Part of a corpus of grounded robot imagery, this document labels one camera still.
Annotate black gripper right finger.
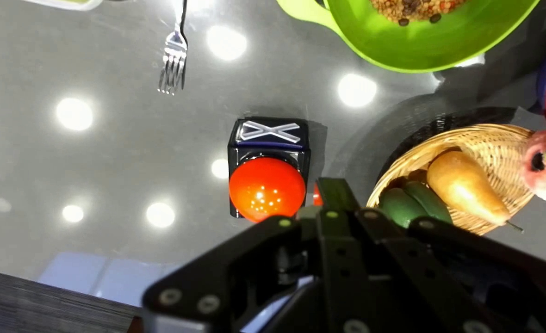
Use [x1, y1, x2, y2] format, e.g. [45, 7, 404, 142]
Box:
[335, 177, 546, 333]

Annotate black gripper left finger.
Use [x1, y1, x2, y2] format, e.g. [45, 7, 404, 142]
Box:
[141, 177, 343, 333]

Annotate green toy pepper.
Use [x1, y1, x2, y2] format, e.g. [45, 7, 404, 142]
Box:
[380, 181, 454, 229]

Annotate yellow toy pear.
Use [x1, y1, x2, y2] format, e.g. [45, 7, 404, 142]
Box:
[426, 147, 511, 227]

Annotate small wicker basket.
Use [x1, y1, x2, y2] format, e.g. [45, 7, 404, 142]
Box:
[365, 121, 537, 236]

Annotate silver fork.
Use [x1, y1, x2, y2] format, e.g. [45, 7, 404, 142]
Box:
[156, 0, 191, 97]

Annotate green plastic bowl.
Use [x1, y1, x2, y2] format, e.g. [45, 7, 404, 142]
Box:
[276, 0, 542, 75]

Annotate brown crumbly food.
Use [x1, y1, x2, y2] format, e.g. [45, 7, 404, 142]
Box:
[370, 0, 468, 25]

